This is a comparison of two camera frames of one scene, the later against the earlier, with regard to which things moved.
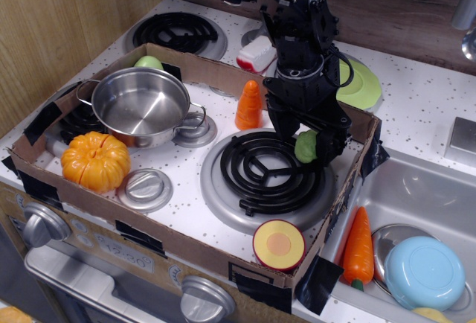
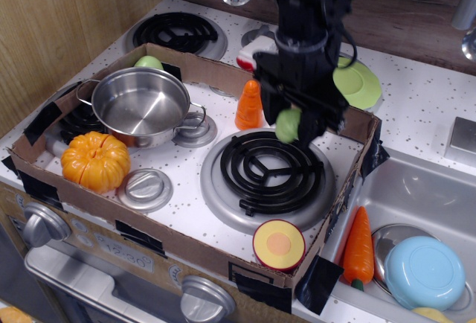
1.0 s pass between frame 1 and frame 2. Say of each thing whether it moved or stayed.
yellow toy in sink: stayed
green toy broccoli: moved
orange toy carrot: stayed
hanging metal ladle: stayed
